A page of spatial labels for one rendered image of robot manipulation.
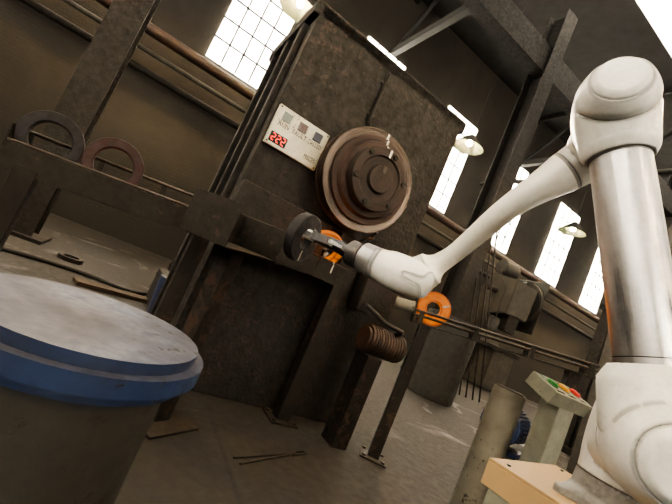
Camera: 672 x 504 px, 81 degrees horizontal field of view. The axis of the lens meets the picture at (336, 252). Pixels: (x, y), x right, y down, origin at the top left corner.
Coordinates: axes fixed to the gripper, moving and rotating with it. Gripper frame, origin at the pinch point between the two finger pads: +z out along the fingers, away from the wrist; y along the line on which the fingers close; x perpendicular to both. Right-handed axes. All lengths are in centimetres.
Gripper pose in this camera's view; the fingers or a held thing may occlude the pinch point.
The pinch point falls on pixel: (305, 232)
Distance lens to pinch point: 121.1
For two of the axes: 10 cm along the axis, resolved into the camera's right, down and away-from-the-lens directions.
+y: 3.9, 2.7, 8.8
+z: -8.1, -3.6, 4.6
